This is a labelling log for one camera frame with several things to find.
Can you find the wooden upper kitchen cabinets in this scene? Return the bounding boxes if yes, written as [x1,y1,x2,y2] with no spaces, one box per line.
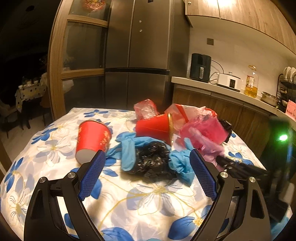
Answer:
[184,0,296,56]

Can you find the brown wooden chair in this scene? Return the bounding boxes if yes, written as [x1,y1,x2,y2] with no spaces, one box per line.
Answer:
[22,94,51,130]

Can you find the red paper door decoration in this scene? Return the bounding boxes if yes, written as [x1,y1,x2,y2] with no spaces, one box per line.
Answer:
[84,0,102,9]

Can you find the wooden framed glass door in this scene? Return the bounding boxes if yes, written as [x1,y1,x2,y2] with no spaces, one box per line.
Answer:
[47,0,111,121]

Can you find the pink box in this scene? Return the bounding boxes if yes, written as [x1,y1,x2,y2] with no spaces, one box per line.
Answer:
[287,100,296,120]

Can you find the grey upholstered chair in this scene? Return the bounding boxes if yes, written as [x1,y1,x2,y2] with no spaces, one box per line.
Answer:
[0,98,23,138]

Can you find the black dish rack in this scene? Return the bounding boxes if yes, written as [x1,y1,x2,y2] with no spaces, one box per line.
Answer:
[276,73,296,112]

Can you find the white countertop appliance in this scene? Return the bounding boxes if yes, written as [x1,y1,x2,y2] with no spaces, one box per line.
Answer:
[217,72,241,92]

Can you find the blue floral tablecloth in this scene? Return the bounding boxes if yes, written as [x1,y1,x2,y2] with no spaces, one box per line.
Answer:
[0,107,293,241]

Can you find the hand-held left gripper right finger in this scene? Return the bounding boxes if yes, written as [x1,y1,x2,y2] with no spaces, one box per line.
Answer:
[189,149,271,241]

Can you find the stainless steel refrigerator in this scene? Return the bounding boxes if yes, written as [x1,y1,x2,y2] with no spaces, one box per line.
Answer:
[104,0,192,114]

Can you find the kitchen counter with wooden cabinets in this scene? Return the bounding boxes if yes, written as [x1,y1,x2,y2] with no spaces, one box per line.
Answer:
[171,76,296,163]

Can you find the clear pink printed plastic bag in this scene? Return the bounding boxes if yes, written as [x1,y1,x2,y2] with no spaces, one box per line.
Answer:
[134,99,159,120]

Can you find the row of white plates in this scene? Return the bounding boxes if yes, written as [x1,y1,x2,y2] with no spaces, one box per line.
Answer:
[283,66,296,84]

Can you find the appliance power cable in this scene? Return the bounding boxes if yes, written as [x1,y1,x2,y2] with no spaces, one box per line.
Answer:
[209,60,224,84]

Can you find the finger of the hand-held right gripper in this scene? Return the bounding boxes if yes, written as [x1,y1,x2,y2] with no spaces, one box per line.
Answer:
[216,155,269,180]

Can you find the polka dot tablecloth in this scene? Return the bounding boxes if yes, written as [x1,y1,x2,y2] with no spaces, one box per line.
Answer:
[15,79,47,112]

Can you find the blue rubber glove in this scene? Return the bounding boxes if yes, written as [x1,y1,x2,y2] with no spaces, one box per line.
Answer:
[107,131,149,172]
[168,138,197,187]

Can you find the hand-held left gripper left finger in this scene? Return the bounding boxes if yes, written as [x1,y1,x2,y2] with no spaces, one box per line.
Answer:
[24,149,107,241]

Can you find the black air fryer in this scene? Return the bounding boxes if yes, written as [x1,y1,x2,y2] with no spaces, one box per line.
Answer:
[190,53,211,82]

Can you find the cooking oil bottle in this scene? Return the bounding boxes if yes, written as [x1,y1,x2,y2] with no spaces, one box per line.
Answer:
[245,65,259,98]

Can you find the red paper cup gold rim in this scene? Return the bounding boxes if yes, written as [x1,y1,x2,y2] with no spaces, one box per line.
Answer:
[136,113,174,146]
[75,120,113,164]

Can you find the small black plastic bag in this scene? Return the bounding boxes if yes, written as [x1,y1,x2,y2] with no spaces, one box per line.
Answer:
[218,119,233,143]

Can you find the stainless steel pot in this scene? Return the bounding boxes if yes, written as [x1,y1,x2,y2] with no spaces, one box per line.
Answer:
[261,91,280,107]

